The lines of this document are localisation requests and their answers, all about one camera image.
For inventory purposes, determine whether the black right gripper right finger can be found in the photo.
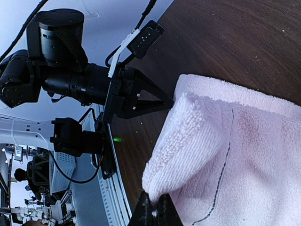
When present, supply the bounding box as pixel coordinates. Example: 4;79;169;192
157;194;182;226

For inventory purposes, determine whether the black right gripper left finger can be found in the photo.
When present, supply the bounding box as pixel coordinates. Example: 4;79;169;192
131;191;153;226

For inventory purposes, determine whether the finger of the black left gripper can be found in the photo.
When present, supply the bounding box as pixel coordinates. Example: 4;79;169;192
122;100;174;119

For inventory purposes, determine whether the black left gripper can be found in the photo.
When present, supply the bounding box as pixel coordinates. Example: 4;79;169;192
26;8;174;106

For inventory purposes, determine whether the large pink towel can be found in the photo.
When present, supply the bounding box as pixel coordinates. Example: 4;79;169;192
142;74;301;226

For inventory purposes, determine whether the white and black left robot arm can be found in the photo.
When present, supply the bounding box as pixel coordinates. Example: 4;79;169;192
0;8;174;157

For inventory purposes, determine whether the person in background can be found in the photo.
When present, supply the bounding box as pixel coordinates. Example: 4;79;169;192
14;168;42;201

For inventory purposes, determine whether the aluminium front rail frame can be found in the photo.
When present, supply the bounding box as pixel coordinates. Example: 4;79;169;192
70;112;132;226

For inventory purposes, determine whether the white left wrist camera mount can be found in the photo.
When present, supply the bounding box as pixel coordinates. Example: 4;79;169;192
108;28;142;78

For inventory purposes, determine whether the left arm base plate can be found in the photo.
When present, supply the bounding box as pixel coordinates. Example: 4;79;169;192
92;112;117;180

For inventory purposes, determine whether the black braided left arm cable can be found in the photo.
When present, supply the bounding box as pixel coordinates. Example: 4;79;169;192
0;0;158;62

